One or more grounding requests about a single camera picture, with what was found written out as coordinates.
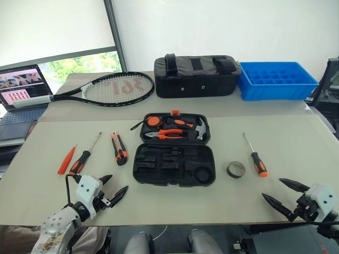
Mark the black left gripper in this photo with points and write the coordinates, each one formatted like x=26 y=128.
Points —
x=102 y=202

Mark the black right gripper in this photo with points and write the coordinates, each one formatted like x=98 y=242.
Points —
x=304 y=209

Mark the orange black utility knife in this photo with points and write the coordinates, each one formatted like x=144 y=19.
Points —
x=119 y=150

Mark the black orange Phillips screwdriver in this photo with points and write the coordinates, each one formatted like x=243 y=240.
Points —
x=79 y=162

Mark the small orange tester screwdriver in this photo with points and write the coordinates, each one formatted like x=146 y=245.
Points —
x=66 y=161

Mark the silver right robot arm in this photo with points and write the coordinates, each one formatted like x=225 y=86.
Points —
x=329 y=227

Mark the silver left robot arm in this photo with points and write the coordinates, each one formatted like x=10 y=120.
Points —
x=55 y=222

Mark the black plastic tool case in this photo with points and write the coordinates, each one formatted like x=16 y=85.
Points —
x=159 y=177

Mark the beige fabric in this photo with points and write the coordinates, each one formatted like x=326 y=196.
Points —
x=92 y=238

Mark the black tape roll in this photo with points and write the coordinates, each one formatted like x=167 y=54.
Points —
x=230 y=172

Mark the grey rounded shape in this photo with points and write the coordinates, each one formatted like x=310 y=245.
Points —
x=204 y=243
x=139 y=243

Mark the orange black tape measure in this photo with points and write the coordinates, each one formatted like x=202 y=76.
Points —
x=153 y=121

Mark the blue plastic compartment crate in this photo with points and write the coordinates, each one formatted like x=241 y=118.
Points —
x=278 y=92

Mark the grey side desk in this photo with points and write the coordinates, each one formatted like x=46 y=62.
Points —
x=8 y=156

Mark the black mesh chair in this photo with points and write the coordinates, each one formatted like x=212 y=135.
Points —
x=328 y=87

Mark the black white tennis racket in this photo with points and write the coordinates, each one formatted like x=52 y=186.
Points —
x=31 y=101

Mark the black fabric bag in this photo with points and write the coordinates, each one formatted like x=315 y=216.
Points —
x=196 y=84

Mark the open laptop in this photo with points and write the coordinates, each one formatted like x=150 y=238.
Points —
x=21 y=82

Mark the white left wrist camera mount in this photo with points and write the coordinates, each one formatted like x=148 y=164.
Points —
x=86 y=188

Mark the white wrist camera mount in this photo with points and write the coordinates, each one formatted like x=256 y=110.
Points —
x=321 y=197
x=86 y=188

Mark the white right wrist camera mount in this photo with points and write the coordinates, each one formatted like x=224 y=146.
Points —
x=321 y=197

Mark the dark grey window frame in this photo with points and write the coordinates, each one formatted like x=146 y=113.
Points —
x=114 y=31

